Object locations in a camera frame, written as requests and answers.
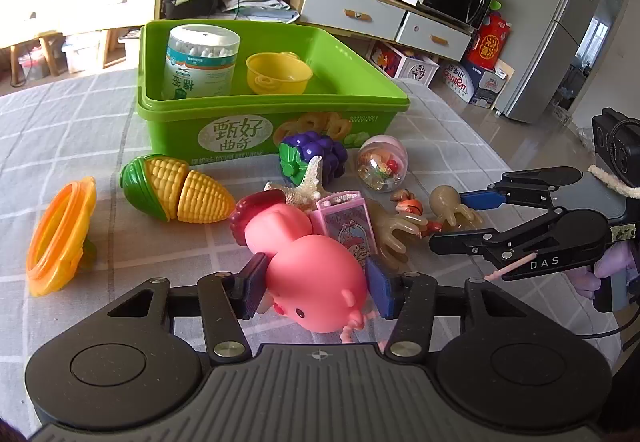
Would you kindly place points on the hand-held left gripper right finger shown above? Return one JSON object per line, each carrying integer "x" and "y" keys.
{"x": 382, "y": 291}

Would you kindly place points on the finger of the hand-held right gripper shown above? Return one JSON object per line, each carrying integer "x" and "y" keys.
{"x": 480, "y": 198}
{"x": 457, "y": 243}

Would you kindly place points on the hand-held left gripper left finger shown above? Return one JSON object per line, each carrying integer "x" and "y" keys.
{"x": 252, "y": 286}

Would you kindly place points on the beige octopus toy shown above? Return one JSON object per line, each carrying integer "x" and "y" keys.
{"x": 447, "y": 204}

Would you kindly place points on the pink pig toy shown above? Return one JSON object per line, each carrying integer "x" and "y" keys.
{"x": 310, "y": 272}

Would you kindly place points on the clear capsule ball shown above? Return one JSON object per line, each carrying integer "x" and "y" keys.
{"x": 382, "y": 164}

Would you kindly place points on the toy corn cob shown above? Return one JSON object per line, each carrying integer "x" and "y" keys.
{"x": 200, "y": 194}

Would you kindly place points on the green plastic box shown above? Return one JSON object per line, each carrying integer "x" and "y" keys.
{"x": 160, "y": 122}

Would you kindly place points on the person's right hand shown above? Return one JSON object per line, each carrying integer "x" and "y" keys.
{"x": 612, "y": 261}

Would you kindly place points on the beige hand-shaped toy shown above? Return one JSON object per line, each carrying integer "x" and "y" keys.
{"x": 395, "y": 232}

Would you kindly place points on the small orange toy figure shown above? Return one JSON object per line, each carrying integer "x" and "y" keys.
{"x": 410, "y": 204}

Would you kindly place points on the small pink card box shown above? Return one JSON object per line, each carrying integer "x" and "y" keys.
{"x": 350, "y": 227}

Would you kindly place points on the beige starfish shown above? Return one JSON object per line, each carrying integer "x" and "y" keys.
{"x": 306, "y": 187}

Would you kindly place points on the blue white carton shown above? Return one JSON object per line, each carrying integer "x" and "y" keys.
{"x": 465, "y": 82}

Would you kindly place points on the purple toy grapes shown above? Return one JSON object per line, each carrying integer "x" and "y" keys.
{"x": 320, "y": 154}

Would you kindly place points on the white printed crate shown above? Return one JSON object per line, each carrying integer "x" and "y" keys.
{"x": 410, "y": 67}

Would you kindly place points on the red gift box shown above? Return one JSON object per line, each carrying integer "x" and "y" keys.
{"x": 487, "y": 44}

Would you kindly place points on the silver refrigerator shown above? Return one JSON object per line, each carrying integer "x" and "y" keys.
{"x": 545, "y": 37}

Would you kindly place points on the grey cabinet drawer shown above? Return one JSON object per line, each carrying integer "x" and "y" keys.
{"x": 425, "y": 29}
{"x": 350, "y": 4}

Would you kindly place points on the orange toy pumpkin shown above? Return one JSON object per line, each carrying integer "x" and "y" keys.
{"x": 55, "y": 242}

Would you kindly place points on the yellow toy pot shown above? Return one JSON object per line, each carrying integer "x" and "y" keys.
{"x": 277, "y": 69}

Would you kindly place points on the cotton swab jar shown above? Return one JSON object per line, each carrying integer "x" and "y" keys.
{"x": 200, "y": 67}

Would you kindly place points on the pile of papers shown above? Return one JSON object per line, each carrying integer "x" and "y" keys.
{"x": 260, "y": 4}

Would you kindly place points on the clear storage box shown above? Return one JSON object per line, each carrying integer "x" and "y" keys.
{"x": 85, "y": 52}

